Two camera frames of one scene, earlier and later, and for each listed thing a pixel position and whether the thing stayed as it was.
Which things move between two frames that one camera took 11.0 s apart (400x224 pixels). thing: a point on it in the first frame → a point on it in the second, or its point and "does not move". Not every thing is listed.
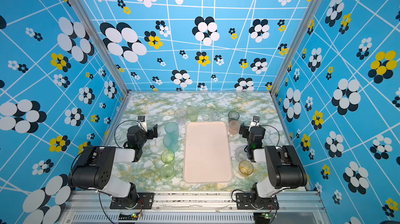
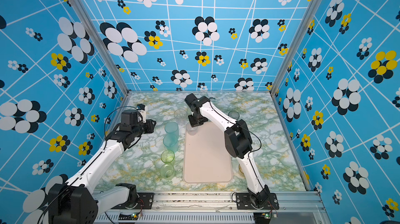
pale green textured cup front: (166, 171) does not move
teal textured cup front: (171, 142) does not move
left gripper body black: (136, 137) → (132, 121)
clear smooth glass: (180, 115) does not move
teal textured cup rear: (172, 127) does not move
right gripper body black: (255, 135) → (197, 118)
